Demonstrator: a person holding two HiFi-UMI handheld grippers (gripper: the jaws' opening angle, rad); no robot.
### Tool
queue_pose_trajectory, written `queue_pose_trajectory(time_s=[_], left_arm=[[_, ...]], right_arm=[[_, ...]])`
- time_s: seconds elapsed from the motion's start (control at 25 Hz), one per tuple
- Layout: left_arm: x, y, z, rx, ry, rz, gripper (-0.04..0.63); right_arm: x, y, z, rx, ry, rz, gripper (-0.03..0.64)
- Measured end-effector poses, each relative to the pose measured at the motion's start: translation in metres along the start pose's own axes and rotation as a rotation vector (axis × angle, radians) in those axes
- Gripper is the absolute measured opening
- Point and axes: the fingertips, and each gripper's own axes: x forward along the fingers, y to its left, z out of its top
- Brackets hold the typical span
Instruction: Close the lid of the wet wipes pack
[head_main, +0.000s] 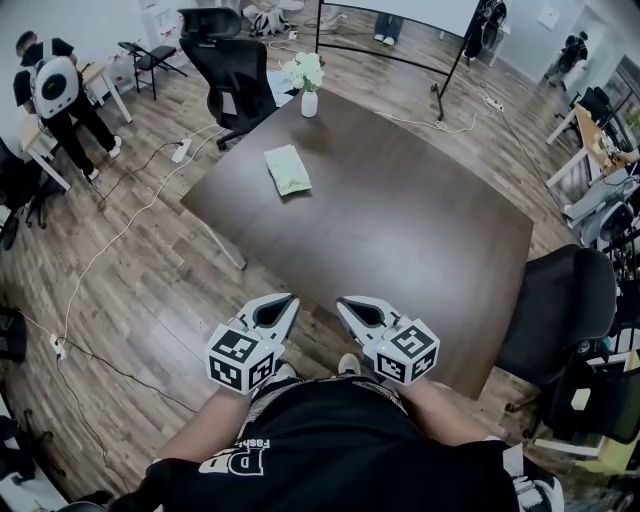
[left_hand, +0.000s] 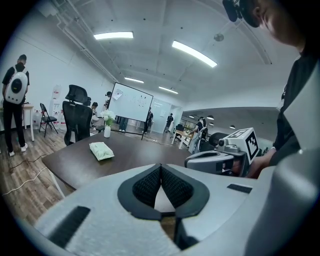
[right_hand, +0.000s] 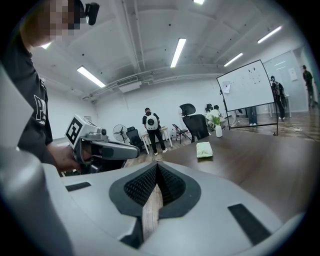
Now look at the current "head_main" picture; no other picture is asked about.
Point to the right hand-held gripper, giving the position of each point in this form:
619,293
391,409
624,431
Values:
407,355

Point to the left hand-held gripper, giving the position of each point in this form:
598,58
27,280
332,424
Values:
235,357

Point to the green wet wipes pack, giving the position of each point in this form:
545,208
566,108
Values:
288,170

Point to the person's right forearm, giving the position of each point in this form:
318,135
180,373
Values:
445,415

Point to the person's left forearm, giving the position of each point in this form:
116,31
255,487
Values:
210,425

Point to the person's right shoe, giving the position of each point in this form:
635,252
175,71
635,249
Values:
349,362

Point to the white table leg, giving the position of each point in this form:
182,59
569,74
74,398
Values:
225,245

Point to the person's black printed shirt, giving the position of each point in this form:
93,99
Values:
350,450

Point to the white power strip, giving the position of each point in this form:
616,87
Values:
181,151
58,346
492,102

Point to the black padded office chair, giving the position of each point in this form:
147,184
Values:
565,305

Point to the white vase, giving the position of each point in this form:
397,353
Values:
309,104

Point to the black bag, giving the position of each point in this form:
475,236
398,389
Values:
595,400

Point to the white flower bouquet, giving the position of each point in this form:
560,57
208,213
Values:
302,70

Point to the black mesh office chair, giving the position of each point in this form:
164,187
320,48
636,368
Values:
235,70

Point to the white-legged wooden desk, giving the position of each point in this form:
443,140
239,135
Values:
585,135
100,82

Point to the black folding chair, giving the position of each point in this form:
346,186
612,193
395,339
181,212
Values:
150,57

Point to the white round backpack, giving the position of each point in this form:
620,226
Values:
56,87

